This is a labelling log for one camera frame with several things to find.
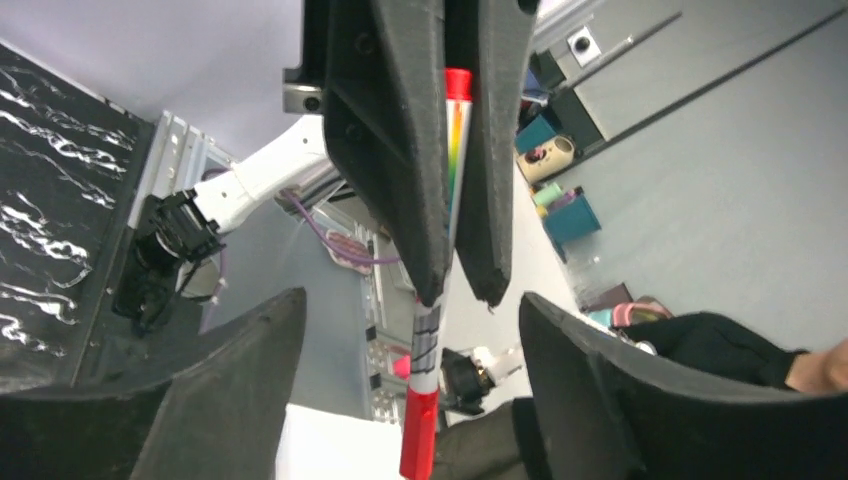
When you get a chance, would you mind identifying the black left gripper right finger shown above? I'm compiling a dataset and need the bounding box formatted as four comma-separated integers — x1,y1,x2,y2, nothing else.
519,292,847,479

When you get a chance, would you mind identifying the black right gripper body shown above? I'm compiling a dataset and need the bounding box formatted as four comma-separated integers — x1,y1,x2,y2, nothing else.
283,0,330,114

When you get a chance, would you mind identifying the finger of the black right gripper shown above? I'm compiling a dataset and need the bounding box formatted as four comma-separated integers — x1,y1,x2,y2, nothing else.
324,1,446,300
445,0,539,306

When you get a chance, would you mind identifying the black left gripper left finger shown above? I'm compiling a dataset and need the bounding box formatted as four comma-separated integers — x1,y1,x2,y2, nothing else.
1,287,307,479

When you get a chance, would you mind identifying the red marker cap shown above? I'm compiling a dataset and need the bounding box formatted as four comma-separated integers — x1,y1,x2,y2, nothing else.
399,388,439,480

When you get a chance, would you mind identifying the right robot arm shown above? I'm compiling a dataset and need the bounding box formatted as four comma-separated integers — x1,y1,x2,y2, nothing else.
114,1,539,334

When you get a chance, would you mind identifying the person in black clothes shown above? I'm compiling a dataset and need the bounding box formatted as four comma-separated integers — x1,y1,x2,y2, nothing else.
620,312,847,394

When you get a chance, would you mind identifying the beige cylinder container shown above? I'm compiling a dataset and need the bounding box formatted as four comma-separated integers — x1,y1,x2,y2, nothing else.
517,135,576,184

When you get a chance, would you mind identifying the teal storage box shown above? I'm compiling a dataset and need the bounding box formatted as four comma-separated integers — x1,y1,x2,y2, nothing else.
543,195,601,247

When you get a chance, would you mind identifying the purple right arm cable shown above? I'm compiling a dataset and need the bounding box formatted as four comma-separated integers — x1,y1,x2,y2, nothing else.
198,165,405,333

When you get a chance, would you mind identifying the aluminium frame rail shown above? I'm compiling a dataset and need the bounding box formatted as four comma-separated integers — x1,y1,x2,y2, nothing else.
127,110,236,228

